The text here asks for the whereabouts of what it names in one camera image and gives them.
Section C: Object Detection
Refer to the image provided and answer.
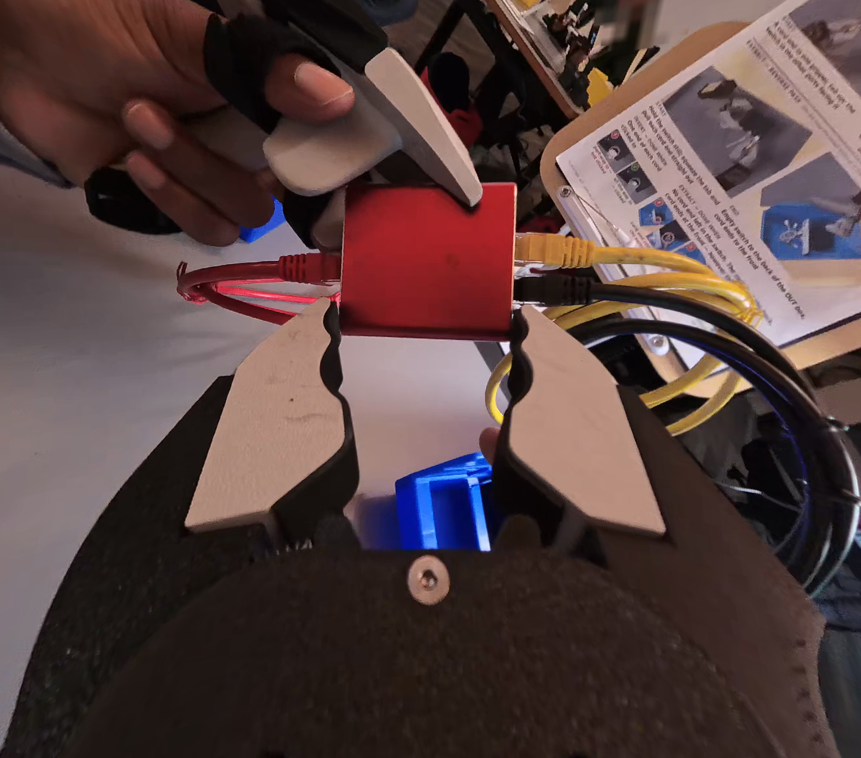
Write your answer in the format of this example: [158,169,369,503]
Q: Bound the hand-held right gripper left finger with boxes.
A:
[185,298,361,535]

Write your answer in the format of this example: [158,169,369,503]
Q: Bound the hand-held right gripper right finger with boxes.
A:
[491,306,667,545]

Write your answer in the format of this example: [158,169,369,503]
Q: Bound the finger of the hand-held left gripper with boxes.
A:
[313,189,347,251]
[366,48,483,209]

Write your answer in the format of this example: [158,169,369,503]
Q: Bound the red ethernet cable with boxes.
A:
[176,252,344,326]

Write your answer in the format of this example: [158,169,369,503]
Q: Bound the red metal ethernet switch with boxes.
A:
[338,181,519,343]

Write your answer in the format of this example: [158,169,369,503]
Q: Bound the black ethernet cable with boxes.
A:
[514,274,861,601]

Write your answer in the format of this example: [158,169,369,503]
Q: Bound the yellow ethernet cable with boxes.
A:
[486,232,764,436]

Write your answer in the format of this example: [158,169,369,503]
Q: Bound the person's left forearm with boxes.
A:
[0,126,75,190]

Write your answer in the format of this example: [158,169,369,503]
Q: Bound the person's left hand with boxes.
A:
[0,0,355,248]

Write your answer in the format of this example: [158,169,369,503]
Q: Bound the red floor bag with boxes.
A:
[420,52,485,148]

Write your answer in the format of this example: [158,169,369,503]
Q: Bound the instruction sheet on board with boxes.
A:
[540,20,861,401]

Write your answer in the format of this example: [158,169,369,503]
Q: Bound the printed instruction sheet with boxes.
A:
[557,0,861,349]

